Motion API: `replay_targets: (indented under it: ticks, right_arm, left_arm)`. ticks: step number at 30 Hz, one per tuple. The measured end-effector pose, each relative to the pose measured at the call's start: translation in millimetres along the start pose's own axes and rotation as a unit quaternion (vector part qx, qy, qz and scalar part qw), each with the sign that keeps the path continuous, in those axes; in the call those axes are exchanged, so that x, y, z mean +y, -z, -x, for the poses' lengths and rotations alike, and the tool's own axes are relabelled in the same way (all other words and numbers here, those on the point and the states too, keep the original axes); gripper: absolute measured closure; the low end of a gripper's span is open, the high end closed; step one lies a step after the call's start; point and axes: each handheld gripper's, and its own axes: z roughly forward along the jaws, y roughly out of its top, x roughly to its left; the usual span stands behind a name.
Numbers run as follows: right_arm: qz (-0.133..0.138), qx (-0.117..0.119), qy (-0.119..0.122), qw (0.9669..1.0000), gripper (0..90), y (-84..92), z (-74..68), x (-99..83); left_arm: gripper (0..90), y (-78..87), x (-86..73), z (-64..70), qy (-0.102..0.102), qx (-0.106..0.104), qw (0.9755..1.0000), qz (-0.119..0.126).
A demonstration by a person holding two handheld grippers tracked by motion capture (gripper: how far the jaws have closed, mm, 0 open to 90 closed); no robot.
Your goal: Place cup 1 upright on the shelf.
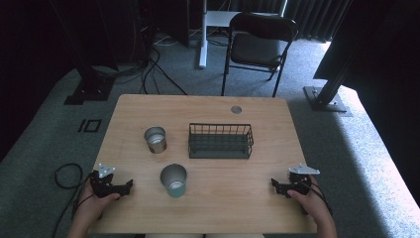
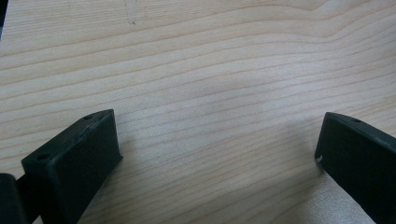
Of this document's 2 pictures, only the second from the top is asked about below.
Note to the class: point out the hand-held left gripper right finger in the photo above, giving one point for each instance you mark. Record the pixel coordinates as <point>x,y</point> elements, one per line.
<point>358,158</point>

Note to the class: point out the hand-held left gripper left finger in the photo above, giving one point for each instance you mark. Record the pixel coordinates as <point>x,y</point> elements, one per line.
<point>74,161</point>

